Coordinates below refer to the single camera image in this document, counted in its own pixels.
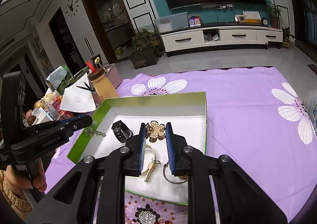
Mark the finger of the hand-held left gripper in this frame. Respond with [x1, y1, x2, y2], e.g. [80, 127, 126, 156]
[58, 114, 86, 124]
[23, 116, 93, 138]

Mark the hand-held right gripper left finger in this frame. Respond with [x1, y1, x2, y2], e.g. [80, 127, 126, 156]
[26, 122, 147, 224]

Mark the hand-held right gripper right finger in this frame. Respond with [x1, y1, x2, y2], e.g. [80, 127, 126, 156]
[165, 121, 288, 224]

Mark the gold flower hair clip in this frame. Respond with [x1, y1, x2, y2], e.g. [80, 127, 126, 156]
[144, 121, 166, 143]

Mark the cream wristwatch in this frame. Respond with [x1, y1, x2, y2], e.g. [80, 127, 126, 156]
[142, 143, 162, 182]

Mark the black wristwatch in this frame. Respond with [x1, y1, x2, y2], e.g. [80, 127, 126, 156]
[111, 120, 134, 143]

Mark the green cardboard box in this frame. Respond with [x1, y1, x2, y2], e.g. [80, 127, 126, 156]
[67, 92, 207, 206]

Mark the silver bangle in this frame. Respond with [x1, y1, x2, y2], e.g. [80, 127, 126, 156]
[163, 161, 189, 184]

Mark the person's left hand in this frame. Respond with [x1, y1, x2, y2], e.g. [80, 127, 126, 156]
[5, 158, 48, 193]

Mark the pink yogurt cup pack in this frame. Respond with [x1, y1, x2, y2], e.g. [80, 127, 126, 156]
[51, 95, 75, 119]

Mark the white paper sheet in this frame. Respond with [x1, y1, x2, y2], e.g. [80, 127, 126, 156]
[60, 74, 97, 113]

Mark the pen holder with pens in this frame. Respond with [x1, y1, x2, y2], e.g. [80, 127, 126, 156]
[77, 82, 102, 104]

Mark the light blue towel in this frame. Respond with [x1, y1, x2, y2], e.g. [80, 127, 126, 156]
[45, 66, 68, 89]

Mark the mauve storage box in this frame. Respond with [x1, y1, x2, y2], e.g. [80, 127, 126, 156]
[104, 63, 122, 88]

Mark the purple floral tablecloth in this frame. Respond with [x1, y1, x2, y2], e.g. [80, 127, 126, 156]
[45, 66, 317, 224]

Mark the large leafy potted plant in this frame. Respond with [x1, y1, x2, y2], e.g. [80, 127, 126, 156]
[131, 28, 159, 70]

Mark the clear plastic storage box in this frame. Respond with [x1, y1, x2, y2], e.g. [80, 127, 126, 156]
[154, 12, 189, 34]

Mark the white TV cabinet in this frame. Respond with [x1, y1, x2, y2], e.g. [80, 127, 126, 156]
[160, 22, 283, 53]

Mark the white plastic bag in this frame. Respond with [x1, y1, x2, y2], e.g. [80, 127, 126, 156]
[303, 90, 317, 128]

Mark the white power strip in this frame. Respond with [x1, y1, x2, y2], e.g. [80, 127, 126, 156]
[201, 3, 234, 9]

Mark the yellow and white box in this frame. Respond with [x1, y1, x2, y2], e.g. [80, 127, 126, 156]
[243, 11, 262, 24]

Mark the small potted plant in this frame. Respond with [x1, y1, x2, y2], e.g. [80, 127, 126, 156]
[281, 27, 296, 49]

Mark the tall potted plant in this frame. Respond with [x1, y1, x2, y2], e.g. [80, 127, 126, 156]
[266, 1, 283, 29]

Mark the black wall clock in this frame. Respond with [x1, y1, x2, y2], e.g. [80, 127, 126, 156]
[66, 0, 80, 18]

